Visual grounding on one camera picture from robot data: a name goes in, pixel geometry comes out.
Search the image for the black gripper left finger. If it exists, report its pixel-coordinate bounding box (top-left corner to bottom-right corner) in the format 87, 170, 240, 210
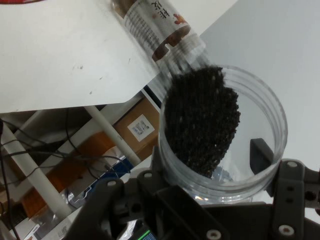
72, 146, 223, 240

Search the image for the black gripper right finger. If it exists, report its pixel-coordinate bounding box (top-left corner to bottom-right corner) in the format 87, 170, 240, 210
249, 138, 320, 240

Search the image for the clear jar with black seeds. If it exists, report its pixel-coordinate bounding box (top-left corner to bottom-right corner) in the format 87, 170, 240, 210
157, 64, 289, 205

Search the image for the orange cardboard carton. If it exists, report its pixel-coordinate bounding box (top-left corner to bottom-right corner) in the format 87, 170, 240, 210
21, 131, 119, 221

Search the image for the white table leg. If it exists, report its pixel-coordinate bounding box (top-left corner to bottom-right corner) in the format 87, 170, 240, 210
86, 105, 141, 166

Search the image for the white metal pole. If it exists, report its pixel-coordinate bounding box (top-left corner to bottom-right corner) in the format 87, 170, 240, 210
0, 121, 74, 219

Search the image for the cardboard box white label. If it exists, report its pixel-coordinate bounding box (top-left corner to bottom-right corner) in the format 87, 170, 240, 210
111, 96, 162, 162

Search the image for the brown spice jar patterned lid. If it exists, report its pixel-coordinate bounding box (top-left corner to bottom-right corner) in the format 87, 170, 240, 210
109, 0, 207, 70

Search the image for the thin black background cable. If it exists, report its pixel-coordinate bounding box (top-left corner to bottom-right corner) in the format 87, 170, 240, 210
0, 117, 28, 240
0, 108, 132, 176

